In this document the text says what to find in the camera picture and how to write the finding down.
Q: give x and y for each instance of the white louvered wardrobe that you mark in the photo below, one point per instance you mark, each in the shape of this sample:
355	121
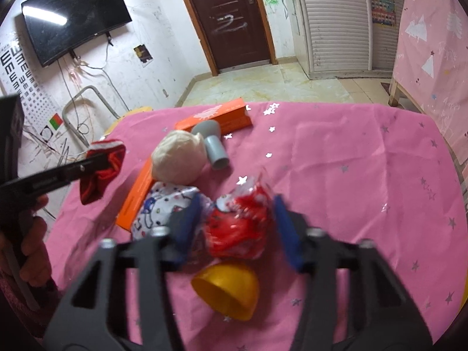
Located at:
338	39

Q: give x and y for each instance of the beige paper ball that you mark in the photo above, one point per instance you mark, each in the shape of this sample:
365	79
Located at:
179	158

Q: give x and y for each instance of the grey funnel cup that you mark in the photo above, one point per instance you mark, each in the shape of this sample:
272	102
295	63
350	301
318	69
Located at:
211	133

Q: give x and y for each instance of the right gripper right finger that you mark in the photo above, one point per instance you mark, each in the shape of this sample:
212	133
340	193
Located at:
292	228

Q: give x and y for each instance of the orange box far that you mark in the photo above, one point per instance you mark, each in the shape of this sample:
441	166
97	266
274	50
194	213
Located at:
231	116

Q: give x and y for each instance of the red cloth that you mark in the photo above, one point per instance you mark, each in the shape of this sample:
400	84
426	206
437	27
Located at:
94	184

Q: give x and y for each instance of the dark wall sticker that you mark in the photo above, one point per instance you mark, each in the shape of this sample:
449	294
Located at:
143	54

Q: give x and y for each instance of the red white plastic wrapper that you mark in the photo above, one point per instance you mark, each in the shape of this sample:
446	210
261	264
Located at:
238	223

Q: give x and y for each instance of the pink tree bedsheet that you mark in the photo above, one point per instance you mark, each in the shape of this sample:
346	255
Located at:
431	65

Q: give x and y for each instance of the left hand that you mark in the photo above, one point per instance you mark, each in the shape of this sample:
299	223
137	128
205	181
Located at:
36	270

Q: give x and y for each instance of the orange box long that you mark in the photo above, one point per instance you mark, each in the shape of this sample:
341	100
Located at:
136	196

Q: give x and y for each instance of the wooden bed frame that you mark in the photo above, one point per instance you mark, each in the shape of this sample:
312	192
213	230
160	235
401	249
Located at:
401	98

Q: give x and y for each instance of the dark brown door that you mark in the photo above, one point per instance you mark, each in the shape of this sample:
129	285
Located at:
233	33

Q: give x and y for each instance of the black wall television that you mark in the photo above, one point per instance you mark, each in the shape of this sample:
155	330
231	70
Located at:
56	27

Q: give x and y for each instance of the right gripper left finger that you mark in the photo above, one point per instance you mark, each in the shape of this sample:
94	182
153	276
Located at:
182	226

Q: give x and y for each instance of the grey metal chair frame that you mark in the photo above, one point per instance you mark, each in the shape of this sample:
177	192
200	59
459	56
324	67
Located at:
86	111

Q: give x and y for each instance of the eye test chart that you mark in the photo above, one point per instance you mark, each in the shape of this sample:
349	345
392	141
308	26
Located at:
18	75

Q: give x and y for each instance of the hello kitty patterned cloth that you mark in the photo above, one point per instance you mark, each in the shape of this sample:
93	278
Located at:
161	201

